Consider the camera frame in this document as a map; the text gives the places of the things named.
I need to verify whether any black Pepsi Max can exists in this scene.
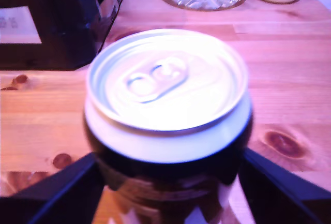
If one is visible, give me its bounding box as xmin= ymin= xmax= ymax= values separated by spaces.
xmin=82 ymin=28 xmax=254 ymax=224

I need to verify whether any black Pepsi Max multipack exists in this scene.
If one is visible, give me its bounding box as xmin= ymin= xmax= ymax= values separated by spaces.
xmin=0 ymin=0 xmax=127 ymax=71

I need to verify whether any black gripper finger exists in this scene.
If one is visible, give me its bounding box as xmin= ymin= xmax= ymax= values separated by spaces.
xmin=0 ymin=152 xmax=106 ymax=224
xmin=237 ymin=148 xmax=331 ymax=224

